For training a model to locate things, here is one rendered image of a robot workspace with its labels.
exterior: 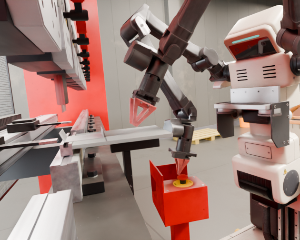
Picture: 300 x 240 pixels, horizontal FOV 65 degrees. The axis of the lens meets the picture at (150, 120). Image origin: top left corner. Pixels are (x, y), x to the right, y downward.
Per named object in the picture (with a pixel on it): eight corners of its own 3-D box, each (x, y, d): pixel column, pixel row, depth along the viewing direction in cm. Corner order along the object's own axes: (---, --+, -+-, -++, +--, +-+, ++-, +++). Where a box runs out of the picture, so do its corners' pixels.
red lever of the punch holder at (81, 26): (85, 5, 54) (88, 41, 62) (66, 5, 53) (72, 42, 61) (86, 10, 53) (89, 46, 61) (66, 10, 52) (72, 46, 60)
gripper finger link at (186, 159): (164, 170, 98) (168, 148, 97) (180, 172, 100) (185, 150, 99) (169, 176, 92) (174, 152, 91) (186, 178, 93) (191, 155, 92)
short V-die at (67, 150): (73, 155, 61) (71, 143, 61) (60, 156, 61) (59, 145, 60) (77, 140, 81) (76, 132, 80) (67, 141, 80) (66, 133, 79)
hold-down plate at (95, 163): (105, 192, 59) (104, 181, 59) (83, 196, 58) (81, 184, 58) (100, 160, 88) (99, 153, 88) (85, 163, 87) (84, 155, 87)
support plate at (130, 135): (173, 136, 64) (173, 133, 64) (72, 149, 58) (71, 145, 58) (155, 127, 82) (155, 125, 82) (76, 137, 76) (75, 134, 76)
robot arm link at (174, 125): (197, 106, 93) (182, 110, 100) (175, 103, 87) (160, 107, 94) (198, 137, 91) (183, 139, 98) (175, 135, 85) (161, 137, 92)
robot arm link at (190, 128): (198, 124, 94) (188, 122, 98) (185, 123, 90) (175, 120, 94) (195, 141, 94) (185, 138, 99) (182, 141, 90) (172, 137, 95)
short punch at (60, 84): (66, 112, 61) (62, 75, 60) (58, 113, 60) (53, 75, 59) (69, 110, 71) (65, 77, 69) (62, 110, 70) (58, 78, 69)
